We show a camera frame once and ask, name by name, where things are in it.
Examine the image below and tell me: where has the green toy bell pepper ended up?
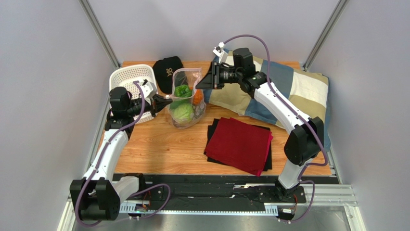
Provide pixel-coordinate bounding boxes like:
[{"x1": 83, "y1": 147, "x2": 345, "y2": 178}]
[{"x1": 174, "y1": 84, "x2": 192, "y2": 98}]

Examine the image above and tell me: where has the green toy cabbage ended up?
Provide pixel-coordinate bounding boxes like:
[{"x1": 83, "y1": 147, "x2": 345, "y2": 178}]
[{"x1": 171, "y1": 103, "x2": 194, "y2": 124}]

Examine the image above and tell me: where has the clear zip top bag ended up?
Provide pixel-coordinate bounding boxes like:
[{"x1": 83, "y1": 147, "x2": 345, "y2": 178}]
[{"x1": 166, "y1": 68, "x2": 206, "y2": 129}]

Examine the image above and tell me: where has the green toy chili pepper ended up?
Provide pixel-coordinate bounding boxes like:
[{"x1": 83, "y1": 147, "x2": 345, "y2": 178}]
[{"x1": 169, "y1": 98, "x2": 191, "y2": 110}]

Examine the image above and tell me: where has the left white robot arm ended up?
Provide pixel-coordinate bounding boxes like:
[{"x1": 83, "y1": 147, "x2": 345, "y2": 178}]
[{"x1": 70, "y1": 84, "x2": 173, "y2": 227}]

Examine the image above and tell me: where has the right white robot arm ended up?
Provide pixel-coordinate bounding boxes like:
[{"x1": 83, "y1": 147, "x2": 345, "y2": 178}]
[{"x1": 197, "y1": 44, "x2": 324, "y2": 201}]

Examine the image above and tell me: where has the black baseball cap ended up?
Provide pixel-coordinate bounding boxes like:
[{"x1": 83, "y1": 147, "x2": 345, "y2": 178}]
[{"x1": 153, "y1": 56, "x2": 183, "y2": 94}]

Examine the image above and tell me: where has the white plastic basket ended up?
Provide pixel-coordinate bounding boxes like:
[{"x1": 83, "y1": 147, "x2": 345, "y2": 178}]
[{"x1": 107, "y1": 64, "x2": 156, "y2": 129}]

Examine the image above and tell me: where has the red folded cloth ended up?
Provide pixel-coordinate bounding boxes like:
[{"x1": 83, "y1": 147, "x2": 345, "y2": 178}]
[{"x1": 205, "y1": 116, "x2": 274, "y2": 177}]

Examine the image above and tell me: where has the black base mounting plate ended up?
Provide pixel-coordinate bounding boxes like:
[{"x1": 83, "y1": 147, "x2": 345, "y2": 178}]
[{"x1": 144, "y1": 174, "x2": 307, "y2": 212}]

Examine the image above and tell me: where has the checked blue beige pillow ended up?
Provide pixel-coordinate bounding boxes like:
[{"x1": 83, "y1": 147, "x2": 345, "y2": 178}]
[{"x1": 203, "y1": 57, "x2": 331, "y2": 151}]

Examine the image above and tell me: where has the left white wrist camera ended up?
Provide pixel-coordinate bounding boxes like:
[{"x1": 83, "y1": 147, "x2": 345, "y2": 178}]
[{"x1": 136, "y1": 81, "x2": 158, "y2": 104}]

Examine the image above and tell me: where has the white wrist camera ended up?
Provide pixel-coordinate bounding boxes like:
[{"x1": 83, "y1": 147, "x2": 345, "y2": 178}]
[
  {"x1": 136, "y1": 81, "x2": 158, "y2": 104},
  {"x1": 213, "y1": 42, "x2": 228, "y2": 64}
]

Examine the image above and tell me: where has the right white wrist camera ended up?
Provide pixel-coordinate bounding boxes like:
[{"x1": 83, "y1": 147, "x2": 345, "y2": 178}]
[{"x1": 213, "y1": 42, "x2": 228, "y2": 64}]

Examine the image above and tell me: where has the left corner aluminium post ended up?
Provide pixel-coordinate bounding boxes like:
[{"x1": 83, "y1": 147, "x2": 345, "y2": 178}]
[{"x1": 79, "y1": 0, "x2": 121, "y2": 69}]

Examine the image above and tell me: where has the corner aluminium post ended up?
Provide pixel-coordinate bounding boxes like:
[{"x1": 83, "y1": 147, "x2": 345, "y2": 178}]
[
  {"x1": 302, "y1": 0, "x2": 349, "y2": 71},
  {"x1": 79, "y1": 0, "x2": 121, "y2": 69}
]

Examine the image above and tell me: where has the right corner aluminium post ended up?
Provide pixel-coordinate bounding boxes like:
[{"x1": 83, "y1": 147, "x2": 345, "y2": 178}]
[{"x1": 302, "y1": 0, "x2": 349, "y2": 71}]

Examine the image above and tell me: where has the aluminium frame rail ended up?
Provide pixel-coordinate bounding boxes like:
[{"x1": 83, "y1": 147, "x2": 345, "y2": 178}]
[{"x1": 56, "y1": 179, "x2": 367, "y2": 231}]

